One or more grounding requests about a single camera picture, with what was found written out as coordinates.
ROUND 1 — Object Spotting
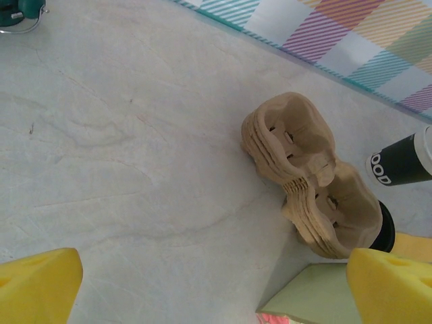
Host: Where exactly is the dark teal alarm clock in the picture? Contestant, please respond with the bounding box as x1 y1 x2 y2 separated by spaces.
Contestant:
0 0 51 34

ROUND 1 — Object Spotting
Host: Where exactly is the yellow paper napkin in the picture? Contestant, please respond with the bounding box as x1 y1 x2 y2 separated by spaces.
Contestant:
391 232 432 265

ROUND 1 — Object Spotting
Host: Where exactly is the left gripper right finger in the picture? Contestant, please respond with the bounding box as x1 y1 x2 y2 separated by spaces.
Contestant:
346 247 432 324

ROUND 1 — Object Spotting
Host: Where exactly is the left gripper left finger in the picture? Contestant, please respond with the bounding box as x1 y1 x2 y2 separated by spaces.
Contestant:
0 247 84 324

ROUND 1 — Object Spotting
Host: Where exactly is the printed paper takeout bag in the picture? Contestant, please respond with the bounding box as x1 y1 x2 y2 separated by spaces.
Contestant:
254 263 364 324

